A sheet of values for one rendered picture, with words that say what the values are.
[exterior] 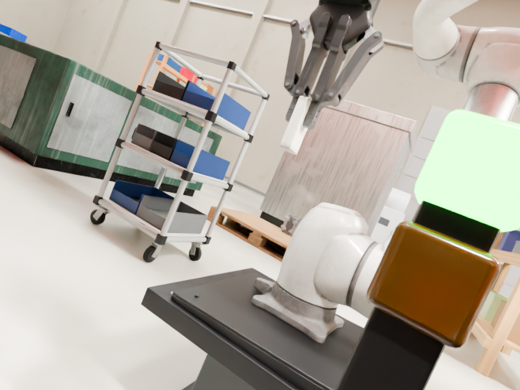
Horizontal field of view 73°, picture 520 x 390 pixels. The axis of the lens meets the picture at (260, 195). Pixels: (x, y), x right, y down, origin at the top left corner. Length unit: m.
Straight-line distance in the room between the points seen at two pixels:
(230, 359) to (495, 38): 0.90
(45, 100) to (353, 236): 2.50
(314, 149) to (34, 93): 3.08
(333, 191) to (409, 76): 5.35
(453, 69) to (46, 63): 2.64
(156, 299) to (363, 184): 3.84
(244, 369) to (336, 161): 3.98
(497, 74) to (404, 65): 8.50
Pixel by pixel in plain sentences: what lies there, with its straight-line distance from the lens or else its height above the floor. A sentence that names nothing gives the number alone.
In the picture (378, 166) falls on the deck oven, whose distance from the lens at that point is 4.43.
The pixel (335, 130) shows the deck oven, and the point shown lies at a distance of 4.62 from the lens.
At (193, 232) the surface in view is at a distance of 1.92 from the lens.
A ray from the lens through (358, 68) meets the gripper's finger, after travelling 0.48.
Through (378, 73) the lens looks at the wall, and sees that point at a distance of 9.44.
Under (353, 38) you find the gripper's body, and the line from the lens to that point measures 0.49.
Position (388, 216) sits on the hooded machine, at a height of 0.74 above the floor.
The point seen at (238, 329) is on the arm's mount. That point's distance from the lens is 0.69.
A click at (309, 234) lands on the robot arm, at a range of 0.77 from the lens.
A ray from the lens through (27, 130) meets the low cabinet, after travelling 3.01.
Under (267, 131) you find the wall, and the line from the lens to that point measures 9.70.
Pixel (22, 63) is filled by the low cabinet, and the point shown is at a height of 0.65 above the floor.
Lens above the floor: 0.60
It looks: 4 degrees down
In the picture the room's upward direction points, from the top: 23 degrees clockwise
